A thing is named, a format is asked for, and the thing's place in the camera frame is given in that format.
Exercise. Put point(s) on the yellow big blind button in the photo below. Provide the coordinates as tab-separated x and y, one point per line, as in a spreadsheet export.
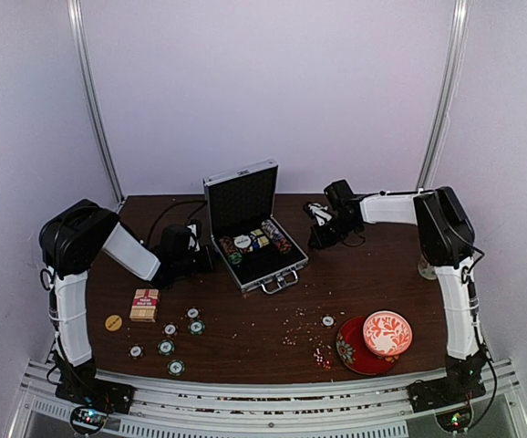
113	323

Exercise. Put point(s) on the front aluminium rail base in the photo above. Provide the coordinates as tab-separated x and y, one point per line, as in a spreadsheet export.
377	407

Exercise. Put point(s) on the black orange poker chip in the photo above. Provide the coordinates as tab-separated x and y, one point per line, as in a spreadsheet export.
170	330
193	313
328	321
136	352

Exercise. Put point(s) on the green poker chip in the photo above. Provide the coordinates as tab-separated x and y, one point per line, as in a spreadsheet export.
166	347
196	327
176	367

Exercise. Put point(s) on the red floral plate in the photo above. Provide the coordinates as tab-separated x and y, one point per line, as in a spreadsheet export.
354	353

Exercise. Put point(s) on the left aluminium frame post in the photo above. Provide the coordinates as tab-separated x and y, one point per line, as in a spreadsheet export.
75	16

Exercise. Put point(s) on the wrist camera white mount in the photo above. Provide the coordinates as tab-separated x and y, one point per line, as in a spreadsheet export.
318	212
195	228

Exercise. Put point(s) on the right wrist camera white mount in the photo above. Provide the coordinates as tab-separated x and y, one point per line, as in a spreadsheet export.
318	212

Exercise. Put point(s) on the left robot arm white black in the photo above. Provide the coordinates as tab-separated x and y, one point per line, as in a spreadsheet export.
70	244

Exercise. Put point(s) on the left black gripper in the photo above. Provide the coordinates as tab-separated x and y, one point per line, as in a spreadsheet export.
210	264

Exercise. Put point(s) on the aluminium frame post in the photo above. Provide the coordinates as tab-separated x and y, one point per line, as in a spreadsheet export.
448	88
75	16

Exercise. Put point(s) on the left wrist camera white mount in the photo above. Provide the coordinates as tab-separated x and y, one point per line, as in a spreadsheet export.
195	228

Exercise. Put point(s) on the aluminium poker case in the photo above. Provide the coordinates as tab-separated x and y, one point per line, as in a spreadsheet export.
237	203

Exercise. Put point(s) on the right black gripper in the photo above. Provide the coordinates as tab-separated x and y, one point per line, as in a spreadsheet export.
322	242

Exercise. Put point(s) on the white patterned mug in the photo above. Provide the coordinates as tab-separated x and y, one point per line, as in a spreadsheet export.
426	270

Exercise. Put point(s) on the white dealer button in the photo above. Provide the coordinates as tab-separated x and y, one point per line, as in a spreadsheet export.
243	242

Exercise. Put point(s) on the orange white patterned bowl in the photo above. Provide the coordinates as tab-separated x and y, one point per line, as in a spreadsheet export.
387	334

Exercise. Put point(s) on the green chip stack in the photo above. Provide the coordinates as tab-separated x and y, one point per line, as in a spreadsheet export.
235	258

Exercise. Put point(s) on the black orange chip row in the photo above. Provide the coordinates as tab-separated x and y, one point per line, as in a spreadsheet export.
227	245

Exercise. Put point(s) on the right aluminium frame post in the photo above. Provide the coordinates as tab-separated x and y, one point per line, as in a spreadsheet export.
448	88

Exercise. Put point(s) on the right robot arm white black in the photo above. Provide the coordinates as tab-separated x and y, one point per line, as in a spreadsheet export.
446	239

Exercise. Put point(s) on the red playing card box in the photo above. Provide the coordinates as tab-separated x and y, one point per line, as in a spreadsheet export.
144	307

